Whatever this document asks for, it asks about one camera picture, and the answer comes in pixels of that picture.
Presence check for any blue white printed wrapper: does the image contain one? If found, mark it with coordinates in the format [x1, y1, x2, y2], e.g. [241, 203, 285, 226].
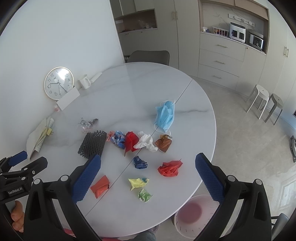
[110, 131, 125, 149]

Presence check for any yellow blue paper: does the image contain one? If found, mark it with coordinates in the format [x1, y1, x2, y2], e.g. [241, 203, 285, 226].
[128, 178, 149, 191]

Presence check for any pink white trash bin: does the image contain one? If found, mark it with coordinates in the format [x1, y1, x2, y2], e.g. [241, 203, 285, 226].
[173, 195, 219, 240]

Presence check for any person's left hand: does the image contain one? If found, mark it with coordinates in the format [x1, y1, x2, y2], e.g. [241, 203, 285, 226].
[11, 200, 25, 233]

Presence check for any folded papers stack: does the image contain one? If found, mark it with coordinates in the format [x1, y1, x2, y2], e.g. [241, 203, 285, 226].
[26, 116, 55, 160]

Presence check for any orange red folded paper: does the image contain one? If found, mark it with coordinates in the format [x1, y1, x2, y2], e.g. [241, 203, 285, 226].
[90, 175, 110, 199]

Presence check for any black foam mesh sleeve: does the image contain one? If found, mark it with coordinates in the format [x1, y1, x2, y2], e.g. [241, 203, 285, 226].
[78, 131, 107, 159]

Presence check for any clear plastic bottle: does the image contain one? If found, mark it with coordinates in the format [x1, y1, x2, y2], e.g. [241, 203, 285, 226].
[78, 118, 99, 133]

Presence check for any white card stand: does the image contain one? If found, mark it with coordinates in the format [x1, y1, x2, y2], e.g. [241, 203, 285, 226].
[57, 87, 80, 110]

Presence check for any pink crumpled paper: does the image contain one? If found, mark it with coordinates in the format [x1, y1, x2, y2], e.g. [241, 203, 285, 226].
[106, 131, 115, 142]

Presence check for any green crumpled paper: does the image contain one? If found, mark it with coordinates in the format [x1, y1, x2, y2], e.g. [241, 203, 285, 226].
[138, 189, 153, 203]

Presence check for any white mug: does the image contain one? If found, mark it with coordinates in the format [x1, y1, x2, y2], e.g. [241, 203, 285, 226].
[79, 74, 91, 89]

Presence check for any dark blue crumpled wrapper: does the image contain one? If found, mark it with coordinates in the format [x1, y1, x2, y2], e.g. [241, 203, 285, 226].
[133, 156, 148, 169]

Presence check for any white tube on table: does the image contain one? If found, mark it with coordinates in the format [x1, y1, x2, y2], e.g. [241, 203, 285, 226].
[90, 72, 102, 83]

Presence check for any brown snack wrapper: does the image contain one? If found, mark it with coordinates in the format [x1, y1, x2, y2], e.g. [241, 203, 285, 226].
[154, 135, 172, 153]

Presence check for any grey plastic stool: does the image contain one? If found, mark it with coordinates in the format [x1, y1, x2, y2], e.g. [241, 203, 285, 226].
[264, 93, 283, 125]

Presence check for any white plastic stool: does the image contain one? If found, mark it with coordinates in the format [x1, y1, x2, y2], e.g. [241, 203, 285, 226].
[246, 84, 269, 120]

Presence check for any white crumpled tissue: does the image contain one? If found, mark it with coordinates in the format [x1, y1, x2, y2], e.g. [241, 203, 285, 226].
[133, 131, 158, 152]

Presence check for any blue face mask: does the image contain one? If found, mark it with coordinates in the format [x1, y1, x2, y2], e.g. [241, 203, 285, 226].
[154, 100, 176, 135]

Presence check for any dark grey chair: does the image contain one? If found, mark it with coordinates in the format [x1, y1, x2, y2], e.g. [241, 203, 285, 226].
[127, 50, 170, 66]

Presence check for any silver toaster oven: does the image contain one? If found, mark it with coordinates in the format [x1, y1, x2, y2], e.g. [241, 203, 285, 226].
[248, 30, 264, 51]

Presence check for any white countertop appliance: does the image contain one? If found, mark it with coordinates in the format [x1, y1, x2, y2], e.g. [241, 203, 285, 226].
[229, 22, 246, 43]

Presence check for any white round wall clock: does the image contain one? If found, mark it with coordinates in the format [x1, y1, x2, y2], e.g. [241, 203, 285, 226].
[43, 66, 75, 100]

